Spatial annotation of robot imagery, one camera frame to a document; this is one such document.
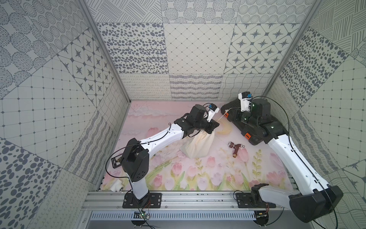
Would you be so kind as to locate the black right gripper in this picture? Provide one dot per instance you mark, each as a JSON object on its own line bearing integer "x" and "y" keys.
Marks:
{"x": 238, "y": 114}

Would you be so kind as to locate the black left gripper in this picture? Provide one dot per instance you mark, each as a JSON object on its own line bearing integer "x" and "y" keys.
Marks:
{"x": 208, "y": 126}

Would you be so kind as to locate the white cloth drawstring bag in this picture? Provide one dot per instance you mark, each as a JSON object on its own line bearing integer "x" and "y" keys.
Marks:
{"x": 199, "y": 146}

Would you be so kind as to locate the dark red garden hose nozzle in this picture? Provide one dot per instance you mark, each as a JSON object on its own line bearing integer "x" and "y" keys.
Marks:
{"x": 235, "y": 147}

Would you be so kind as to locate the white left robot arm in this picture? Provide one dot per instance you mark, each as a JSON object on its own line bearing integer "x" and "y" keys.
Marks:
{"x": 137, "y": 153}

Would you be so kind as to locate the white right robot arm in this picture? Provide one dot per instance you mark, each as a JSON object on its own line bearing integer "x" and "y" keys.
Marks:
{"x": 315, "y": 197}

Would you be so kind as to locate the black plastic tool case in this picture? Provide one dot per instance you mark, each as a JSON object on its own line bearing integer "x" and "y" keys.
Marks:
{"x": 263, "y": 133}

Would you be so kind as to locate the white pipe fitting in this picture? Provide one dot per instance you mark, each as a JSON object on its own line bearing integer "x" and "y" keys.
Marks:
{"x": 117, "y": 186}

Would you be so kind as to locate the green circuit board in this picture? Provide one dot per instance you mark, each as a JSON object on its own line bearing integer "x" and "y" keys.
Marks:
{"x": 144, "y": 215}

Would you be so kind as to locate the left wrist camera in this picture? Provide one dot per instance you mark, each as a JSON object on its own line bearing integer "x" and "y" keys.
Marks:
{"x": 212, "y": 110}

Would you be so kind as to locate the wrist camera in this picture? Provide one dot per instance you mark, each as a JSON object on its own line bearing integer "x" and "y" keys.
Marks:
{"x": 212, "y": 110}
{"x": 245, "y": 101}

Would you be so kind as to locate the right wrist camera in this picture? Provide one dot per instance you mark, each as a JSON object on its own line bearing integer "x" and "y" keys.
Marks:
{"x": 245, "y": 101}

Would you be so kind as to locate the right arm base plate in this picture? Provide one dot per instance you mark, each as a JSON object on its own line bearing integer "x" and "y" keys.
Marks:
{"x": 247, "y": 200}

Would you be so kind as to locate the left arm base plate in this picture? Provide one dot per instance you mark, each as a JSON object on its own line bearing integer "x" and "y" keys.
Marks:
{"x": 150, "y": 200}

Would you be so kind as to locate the aluminium front rail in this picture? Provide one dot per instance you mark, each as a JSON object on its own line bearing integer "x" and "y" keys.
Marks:
{"x": 171, "y": 200}

